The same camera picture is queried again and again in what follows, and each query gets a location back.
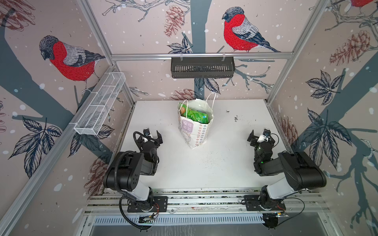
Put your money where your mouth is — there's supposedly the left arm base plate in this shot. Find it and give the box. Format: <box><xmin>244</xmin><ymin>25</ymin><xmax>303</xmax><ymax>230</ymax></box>
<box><xmin>127</xmin><ymin>196</ymin><xmax>168</xmax><ymax>213</ymax></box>

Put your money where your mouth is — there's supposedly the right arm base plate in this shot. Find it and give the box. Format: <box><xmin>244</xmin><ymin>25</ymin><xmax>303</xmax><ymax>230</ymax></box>
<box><xmin>242</xmin><ymin>195</ymin><xmax>286</xmax><ymax>212</ymax></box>

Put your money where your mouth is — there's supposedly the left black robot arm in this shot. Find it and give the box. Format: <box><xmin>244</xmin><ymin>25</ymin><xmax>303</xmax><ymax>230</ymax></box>
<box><xmin>103</xmin><ymin>128</ymin><xmax>163</xmax><ymax>212</ymax></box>

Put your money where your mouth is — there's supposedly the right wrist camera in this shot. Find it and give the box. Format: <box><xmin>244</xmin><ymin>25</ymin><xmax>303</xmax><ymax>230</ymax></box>
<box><xmin>257</xmin><ymin>134</ymin><xmax>267</xmax><ymax>143</ymax></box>

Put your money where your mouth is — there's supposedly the aluminium mounting rail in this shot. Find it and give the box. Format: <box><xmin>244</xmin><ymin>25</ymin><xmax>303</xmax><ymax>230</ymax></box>
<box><xmin>84</xmin><ymin>188</ymin><xmax>330</xmax><ymax>215</ymax></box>

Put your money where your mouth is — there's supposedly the black hanging wall basket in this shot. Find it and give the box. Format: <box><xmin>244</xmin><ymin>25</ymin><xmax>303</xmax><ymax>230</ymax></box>
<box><xmin>171</xmin><ymin>57</ymin><xmax>235</xmax><ymax>79</ymax></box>

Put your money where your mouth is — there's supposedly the large green chip bag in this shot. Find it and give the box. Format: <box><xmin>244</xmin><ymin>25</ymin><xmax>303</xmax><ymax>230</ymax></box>
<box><xmin>179</xmin><ymin>105</ymin><xmax>209</xmax><ymax>124</ymax></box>

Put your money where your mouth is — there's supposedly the printed white paper bag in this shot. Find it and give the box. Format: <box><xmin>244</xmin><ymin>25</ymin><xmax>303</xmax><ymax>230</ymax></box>
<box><xmin>178</xmin><ymin>92</ymin><xmax>216</xmax><ymax>149</ymax></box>

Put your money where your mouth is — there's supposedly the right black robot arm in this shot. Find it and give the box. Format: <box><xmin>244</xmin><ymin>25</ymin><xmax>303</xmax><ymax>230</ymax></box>
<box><xmin>247</xmin><ymin>129</ymin><xmax>327</xmax><ymax>210</ymax></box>

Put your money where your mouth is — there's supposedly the white wire mesh basket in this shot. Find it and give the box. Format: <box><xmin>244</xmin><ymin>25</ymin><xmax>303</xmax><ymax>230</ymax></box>
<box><xmin>74</xmin><ymin>72</ymin><xmax>126</xmax><ymax>135</ymax></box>

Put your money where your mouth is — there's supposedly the aluminium frame crossbar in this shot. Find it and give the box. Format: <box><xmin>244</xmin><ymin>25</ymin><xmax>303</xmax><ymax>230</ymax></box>
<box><xmin>111</xmin><ymin>52</ymin><xmax>294</xmax><ymax>62</ymax></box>

